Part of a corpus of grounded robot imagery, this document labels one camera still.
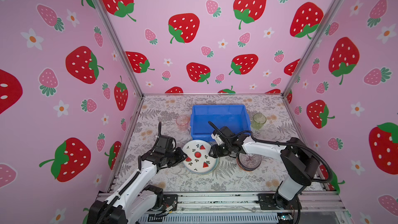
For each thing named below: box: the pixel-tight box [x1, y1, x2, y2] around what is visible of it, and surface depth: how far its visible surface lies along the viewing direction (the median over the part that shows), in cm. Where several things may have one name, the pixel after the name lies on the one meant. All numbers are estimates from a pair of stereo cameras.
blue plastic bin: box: [190, 104, 251, 142], surface depth 109 cm
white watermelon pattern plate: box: [182, 139, 220, 175], surface depth 85 cm
